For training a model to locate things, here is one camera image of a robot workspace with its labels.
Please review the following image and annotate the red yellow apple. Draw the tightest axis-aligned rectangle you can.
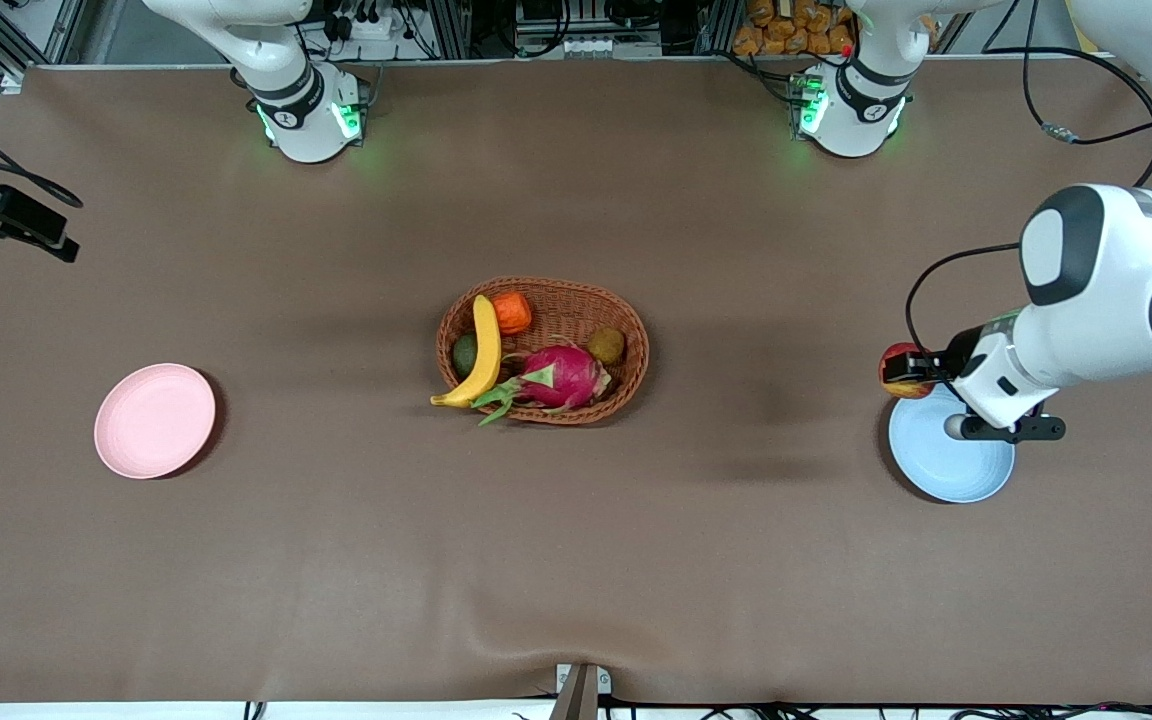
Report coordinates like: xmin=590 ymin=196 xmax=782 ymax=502
xmin=878 ymin=342 xmax=929 ymax=400

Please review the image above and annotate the yellow banana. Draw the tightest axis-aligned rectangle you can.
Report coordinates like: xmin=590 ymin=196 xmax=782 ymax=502
xmin=430 ymin=294 xmax=503 ymax=409

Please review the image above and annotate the blue plate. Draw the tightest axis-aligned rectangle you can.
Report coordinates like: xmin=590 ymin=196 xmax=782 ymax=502
xmin=887 ymin=385 xmax=1017 ymax=504

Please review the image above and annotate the pink plate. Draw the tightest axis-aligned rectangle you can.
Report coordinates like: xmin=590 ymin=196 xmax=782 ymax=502
xmin=93 ymin=362 xmax=218 ymax=481

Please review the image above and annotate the pink dragon fruit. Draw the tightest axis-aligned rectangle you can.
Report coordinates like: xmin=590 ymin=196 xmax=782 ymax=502
xmin=472 ymin=343 xmax=613 ymax=428

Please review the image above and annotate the brown wicker basket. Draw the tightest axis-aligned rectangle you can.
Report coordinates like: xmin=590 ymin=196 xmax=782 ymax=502
xmin=436 ymin=277 xmax=651 ymax=427

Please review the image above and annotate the pile of orange items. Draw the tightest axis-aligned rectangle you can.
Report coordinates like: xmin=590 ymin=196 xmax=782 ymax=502
xmin=733 ymin=0 xmax=857 ymax=58

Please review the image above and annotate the white power strip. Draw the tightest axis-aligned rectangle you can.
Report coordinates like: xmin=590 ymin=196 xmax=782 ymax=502
xmin=321 ymin=0 xmax=407 ymax=46

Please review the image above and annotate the orange fruit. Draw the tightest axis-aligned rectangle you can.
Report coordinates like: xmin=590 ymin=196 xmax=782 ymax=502
xmin=492 ymin=291 xmax=533 ymax=337

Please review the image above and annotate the white connector block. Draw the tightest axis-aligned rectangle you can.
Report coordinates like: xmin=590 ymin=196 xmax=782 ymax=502
xmin=556 ymin=35 xmax=662 ymax=59

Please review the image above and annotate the brown table cloth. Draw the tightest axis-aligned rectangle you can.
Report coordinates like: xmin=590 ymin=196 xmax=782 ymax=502
xmin=0 ymin=58 xmax=1152 ymax=706

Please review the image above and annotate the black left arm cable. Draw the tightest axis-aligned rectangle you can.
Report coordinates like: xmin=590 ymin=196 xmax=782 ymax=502
xmin=981 ymin=0 xmax=1152 ymax=191

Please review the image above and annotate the metal camera bracket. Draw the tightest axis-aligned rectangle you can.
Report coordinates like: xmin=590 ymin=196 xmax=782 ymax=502
xmin=555 ymin=663 xmax=613 ymax=720

